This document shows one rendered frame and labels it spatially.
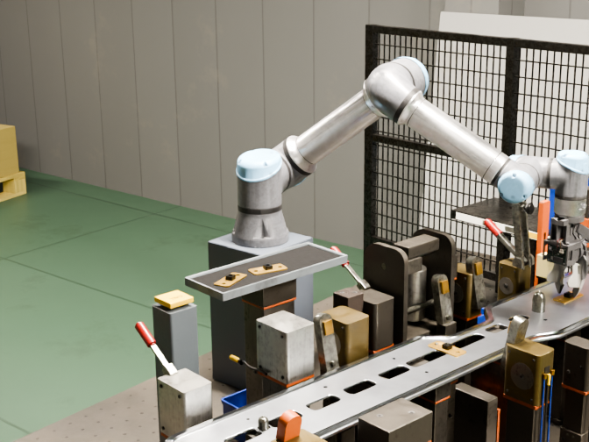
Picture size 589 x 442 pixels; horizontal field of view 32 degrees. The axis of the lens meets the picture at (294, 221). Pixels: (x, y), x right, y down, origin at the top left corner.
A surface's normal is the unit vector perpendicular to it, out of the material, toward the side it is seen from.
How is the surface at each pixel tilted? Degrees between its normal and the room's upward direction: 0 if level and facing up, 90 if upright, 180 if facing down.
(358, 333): 90
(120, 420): 0
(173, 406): 90
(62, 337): 0
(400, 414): 0
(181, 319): 90
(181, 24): 90
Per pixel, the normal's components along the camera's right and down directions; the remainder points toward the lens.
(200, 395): 0.66, 0.21
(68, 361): -0.01, -0.96
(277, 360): -0.75, 0.20
